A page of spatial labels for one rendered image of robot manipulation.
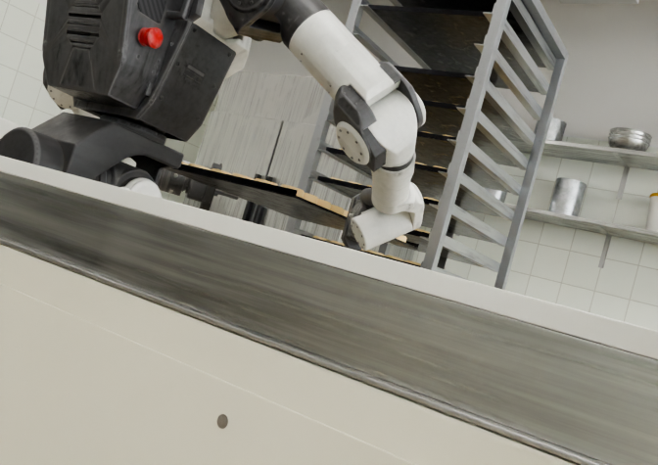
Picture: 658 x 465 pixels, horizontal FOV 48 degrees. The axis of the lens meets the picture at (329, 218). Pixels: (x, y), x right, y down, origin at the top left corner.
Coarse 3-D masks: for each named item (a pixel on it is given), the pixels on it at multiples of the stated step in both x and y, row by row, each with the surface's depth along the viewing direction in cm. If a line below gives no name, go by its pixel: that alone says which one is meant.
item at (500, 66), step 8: (480, 48) 200; (496, 56) 206; (496, 64) 208; (504, 64) 212; (496, 72) 216; (504, 72) 214; (512, 72) 218; (504, 80) 220; (512, 80) 220; (520, 80) 225; (512, 88) 226; (520, 88) 227; (520, 96) 231; (528, 96) 234; (528, 104) 237; (536, 104) 242; (528, 112) 246; (536, 112) 244
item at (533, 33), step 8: (512, 0) 207; (520, 0) 212; (512, 8) 212; (520, 8) 213; (520, 16) 216; (528, 16) 220; (520, 24) 222; (528, 24) 221; (528, 32) 226; (536, 32) 228; (536, 40) 231; (544, 40) 236; (536, 48) 237; (544, 48) 238; (544, 56) 242; (552, 56) 246; (544, 64) 249; (552, 64) 248
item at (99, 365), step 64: (0, 256) 54; (0, 320) 52; (64, 320) 49; (128, 320) 46; (192, 320) 44; (0, 384) 51; (64, 384) 48; (128, 384) 45; (192, 384) 42; (256, 384) 40; (320, 384) 38; (384, 384) 36; (0, 448) 49; (64, 448) 46; (128, 448) 44; (192, 448) 41; (256, 448) 39; (320, 448) 37; (384, 448) 36; (448, 448) 34; (512, 448) 32
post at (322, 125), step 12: (360, 0) 219; (360, 12) 221; (348, 24) 220; (324, 96) 219; (324, 108) 218; (324, 120) 217; (324, 132) 218; (312, 144) 217; (312, 156) 216; (312, 168) 216; (300, 180) 217; (312, 180) 218; (288, 228) 216
